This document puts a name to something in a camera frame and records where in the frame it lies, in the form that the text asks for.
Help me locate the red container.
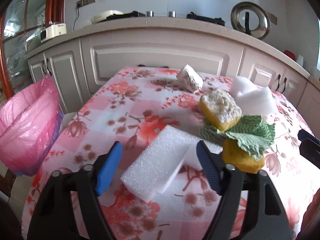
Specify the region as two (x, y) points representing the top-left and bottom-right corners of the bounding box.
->
(284, 50), (296, 61)

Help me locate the wall power socket strip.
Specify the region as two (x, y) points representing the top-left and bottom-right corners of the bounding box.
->
(76, 0), (96, 8)

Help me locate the white bottle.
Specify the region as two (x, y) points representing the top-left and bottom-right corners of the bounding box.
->
(296, 55), (304, 67)

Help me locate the red framed glass door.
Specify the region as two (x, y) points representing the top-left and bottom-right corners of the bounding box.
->
(1, 0), (65, 99)

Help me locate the pink floral tablecloth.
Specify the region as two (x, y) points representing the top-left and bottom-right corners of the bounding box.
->
(22, 67), (319, 239)

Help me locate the black gas stove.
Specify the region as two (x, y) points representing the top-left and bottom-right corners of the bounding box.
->
(106, 10), (226, 27)

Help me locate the white patterned paper box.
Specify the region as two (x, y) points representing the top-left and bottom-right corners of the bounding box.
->
(176, 64), (203, 93)

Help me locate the white kitchen cabinet counter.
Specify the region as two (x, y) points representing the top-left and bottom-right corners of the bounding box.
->
(25, 17), (319, 130)

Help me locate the white countertop appliance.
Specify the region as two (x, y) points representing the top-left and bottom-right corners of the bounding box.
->
(40, 22), (67, 43)

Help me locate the pink lined trash bin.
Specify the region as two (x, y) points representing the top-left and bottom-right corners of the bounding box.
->
(0, 74), (63, 177)

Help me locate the long white foam block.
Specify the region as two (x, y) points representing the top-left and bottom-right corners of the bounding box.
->
(120, 125), (223, 203)

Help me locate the cream flat appliance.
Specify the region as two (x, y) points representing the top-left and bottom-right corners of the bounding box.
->
(91, 10), (124, 24)

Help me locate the round steel pot lid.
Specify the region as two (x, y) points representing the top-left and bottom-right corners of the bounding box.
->
(231, 2), (271, 40)

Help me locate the yellow sponge with white top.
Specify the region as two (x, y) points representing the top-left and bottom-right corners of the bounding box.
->
(200, 88), (242, 132)

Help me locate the green wavy cloth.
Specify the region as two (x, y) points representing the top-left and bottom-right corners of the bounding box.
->
(200, 115), (276, 160)

